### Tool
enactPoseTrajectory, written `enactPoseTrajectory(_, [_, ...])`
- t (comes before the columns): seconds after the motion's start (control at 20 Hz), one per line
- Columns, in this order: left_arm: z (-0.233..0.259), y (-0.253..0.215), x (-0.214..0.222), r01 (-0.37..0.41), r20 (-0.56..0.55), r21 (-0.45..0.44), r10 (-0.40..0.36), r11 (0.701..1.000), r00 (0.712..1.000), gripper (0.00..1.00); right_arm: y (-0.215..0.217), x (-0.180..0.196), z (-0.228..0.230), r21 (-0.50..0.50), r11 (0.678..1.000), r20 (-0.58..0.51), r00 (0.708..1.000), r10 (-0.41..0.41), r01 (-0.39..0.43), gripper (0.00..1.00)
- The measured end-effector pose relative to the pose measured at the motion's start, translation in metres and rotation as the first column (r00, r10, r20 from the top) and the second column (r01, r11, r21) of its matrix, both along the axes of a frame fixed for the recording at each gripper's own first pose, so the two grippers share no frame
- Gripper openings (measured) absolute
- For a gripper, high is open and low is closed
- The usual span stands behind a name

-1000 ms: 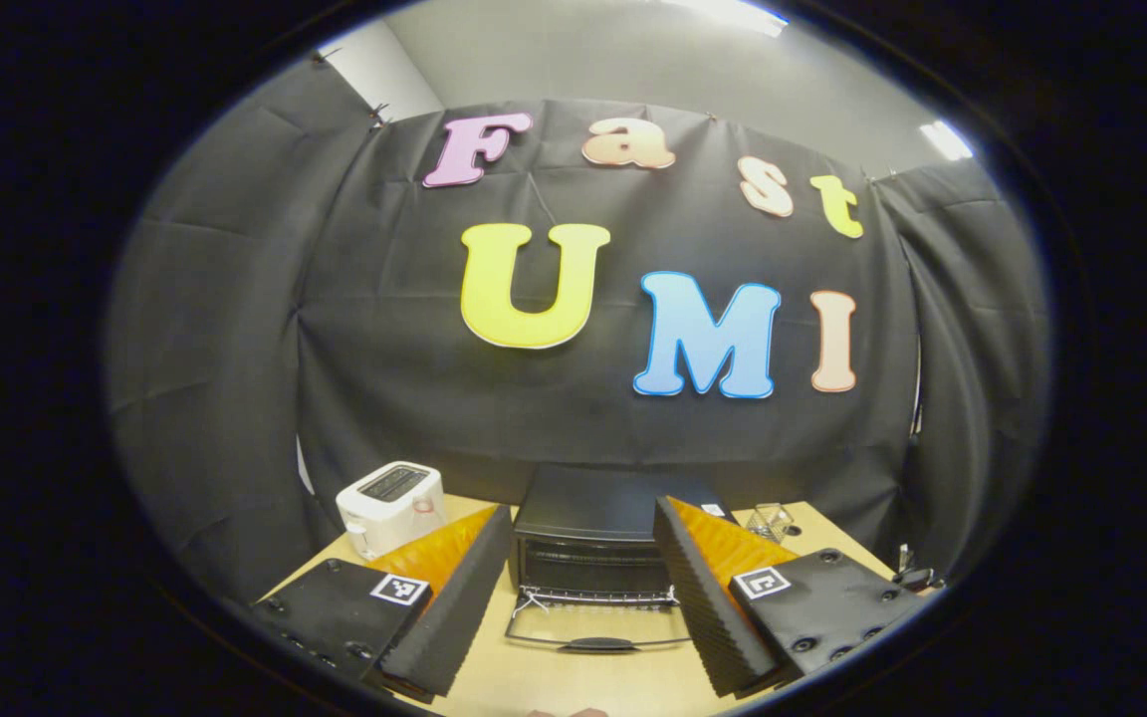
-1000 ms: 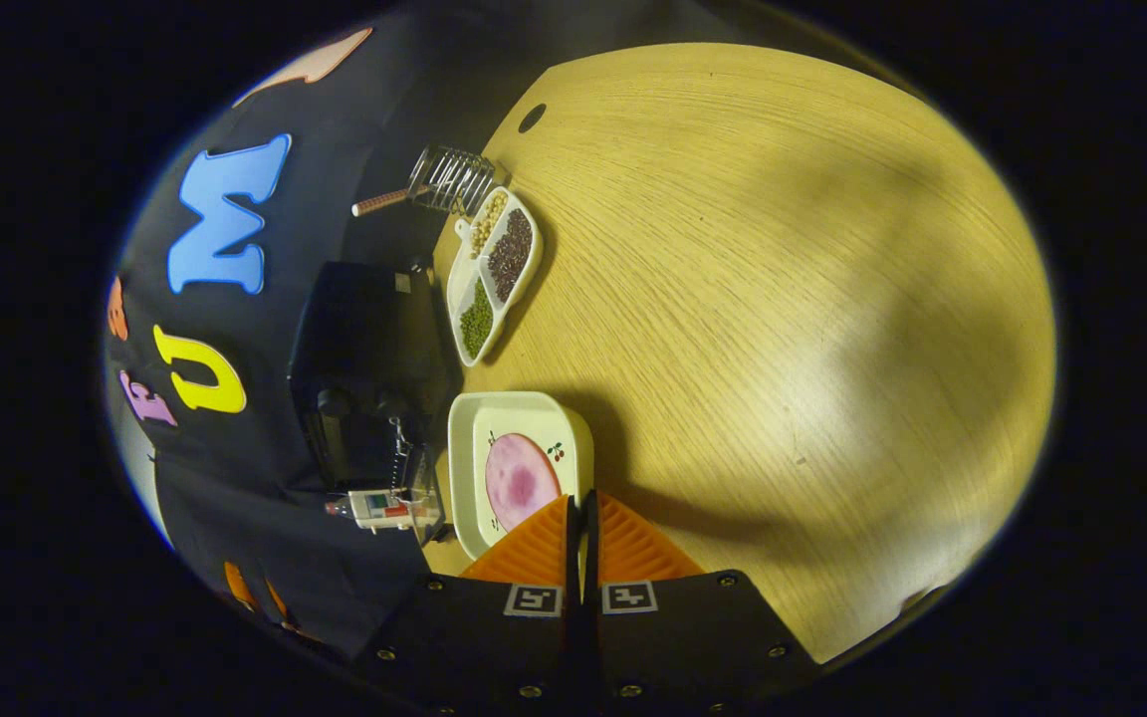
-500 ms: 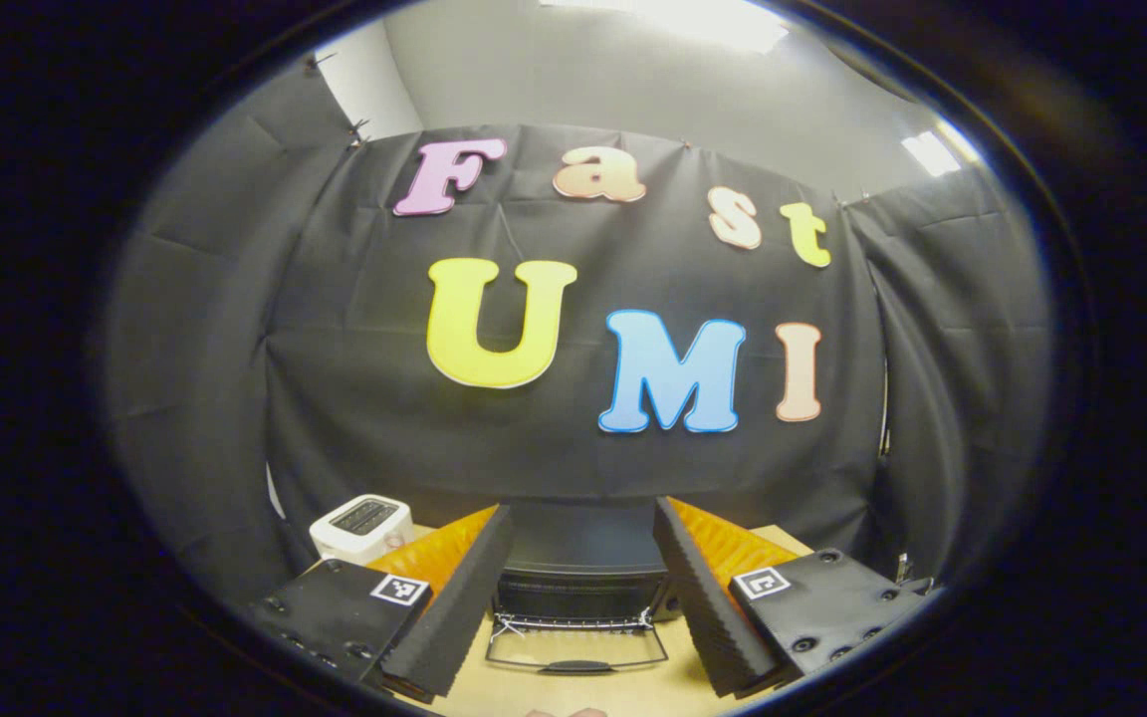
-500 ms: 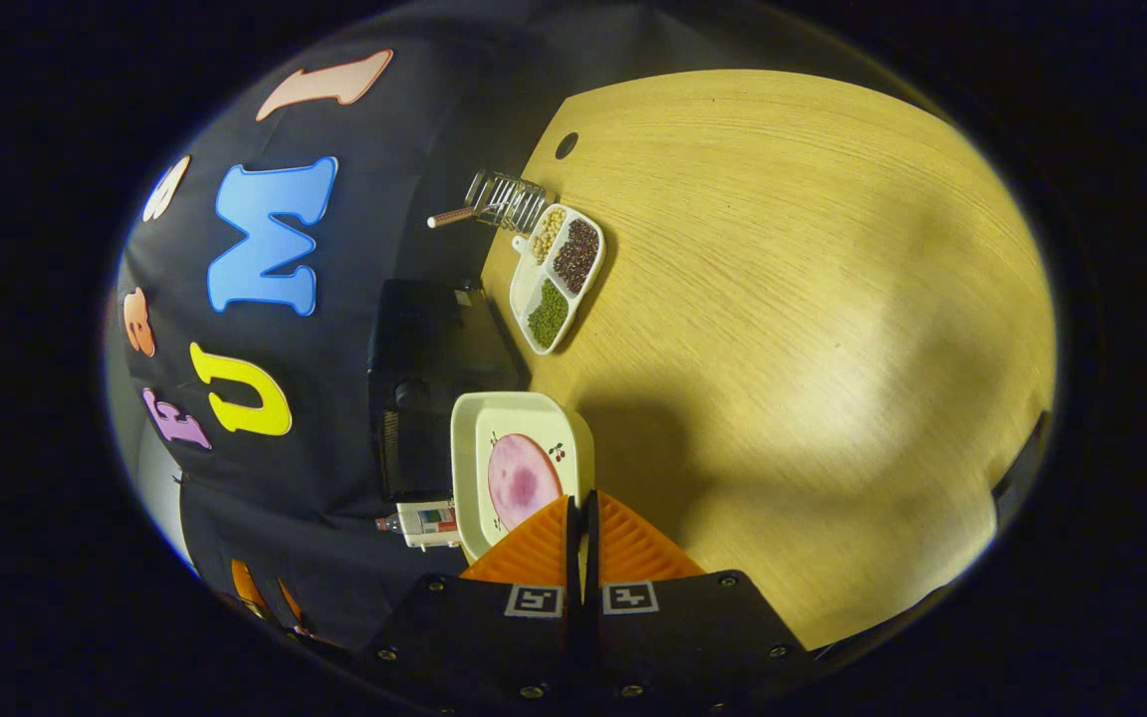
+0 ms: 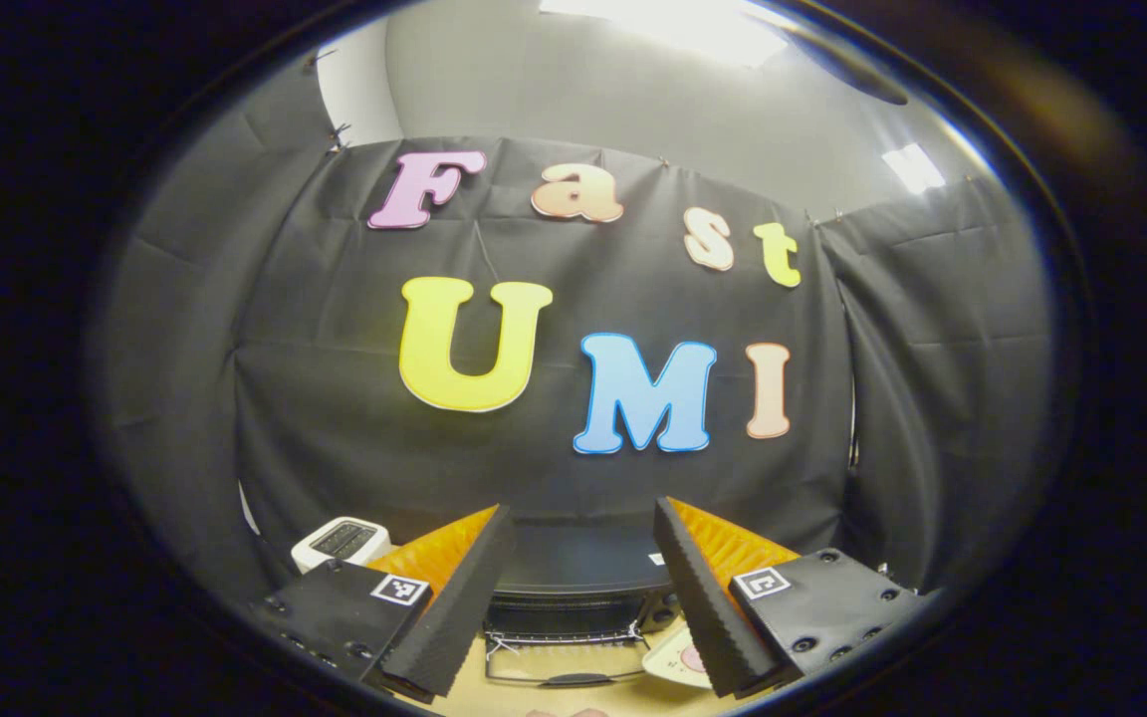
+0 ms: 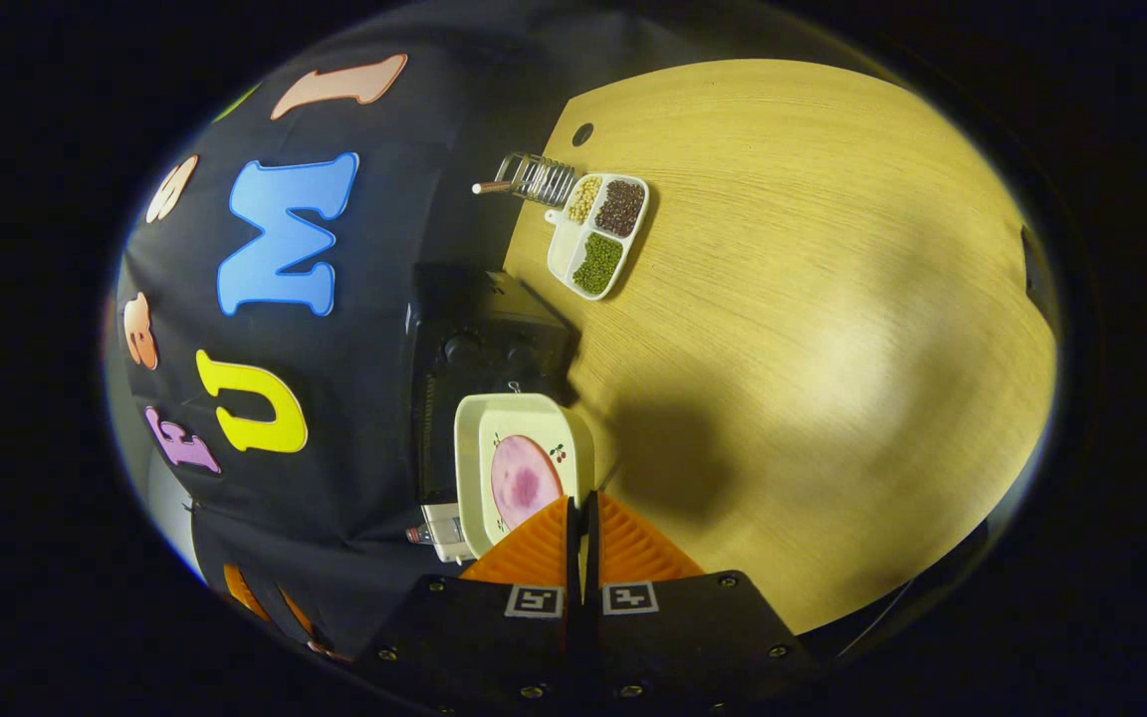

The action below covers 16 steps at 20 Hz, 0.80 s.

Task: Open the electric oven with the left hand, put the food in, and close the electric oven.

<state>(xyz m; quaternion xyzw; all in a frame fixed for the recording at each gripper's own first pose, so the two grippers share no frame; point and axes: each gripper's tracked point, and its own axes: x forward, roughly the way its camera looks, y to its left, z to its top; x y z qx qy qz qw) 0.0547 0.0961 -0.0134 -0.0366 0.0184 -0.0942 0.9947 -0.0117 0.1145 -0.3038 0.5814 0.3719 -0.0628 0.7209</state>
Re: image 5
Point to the white toaster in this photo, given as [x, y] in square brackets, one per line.
[340, 541]

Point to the black electric oven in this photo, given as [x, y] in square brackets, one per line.
[573, 568]

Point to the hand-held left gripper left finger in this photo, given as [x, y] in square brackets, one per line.
[464, 617]

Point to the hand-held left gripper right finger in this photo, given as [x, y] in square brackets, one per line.
[703, 607]

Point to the black backdrop cloth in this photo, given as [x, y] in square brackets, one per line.
[335, 398]

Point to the ceiling light panel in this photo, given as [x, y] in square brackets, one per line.
[914, 167]
[673, 20]

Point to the cream square plate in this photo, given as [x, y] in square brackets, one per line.
[663, 662]

